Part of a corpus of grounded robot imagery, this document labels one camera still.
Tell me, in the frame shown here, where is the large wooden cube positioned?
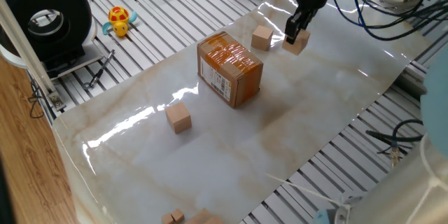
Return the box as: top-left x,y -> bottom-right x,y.
281,29 -> 312,57
164,101 -> 193,134
251,24 -> 274,52

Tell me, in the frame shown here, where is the cardboard box with orange tape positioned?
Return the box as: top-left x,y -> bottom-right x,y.
197,30 -> 264,109

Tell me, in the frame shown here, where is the marble pattern mat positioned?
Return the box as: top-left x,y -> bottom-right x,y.
51,0 -> 433,224

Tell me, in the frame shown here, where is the white zip tie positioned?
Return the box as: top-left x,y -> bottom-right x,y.
405,136 -> 448,224
264,172 -> 351,208

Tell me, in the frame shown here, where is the yellow toy turtle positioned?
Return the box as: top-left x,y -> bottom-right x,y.
101,6 -> 139,38

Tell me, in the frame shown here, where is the black silver hand tool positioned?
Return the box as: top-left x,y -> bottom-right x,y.
88,48 -> 116,89

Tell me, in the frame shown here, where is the dark gripper cable bundle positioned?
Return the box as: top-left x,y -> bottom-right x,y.
330,0 -> 448,42

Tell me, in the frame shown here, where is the black air hose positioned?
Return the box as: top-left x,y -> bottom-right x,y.
365,118 -> 426,157

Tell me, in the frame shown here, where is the brass hose fitting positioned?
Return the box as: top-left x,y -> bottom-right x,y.
389,146 -> 402,167

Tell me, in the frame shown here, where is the black round ring device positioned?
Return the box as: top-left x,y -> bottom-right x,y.
0,0 -> 94,64

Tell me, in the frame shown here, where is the aluminium corner frame beam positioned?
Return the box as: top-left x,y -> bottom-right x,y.
0,0 -> 67,112

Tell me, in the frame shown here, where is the thin black cable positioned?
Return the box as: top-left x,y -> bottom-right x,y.
27,78 -> 47,120

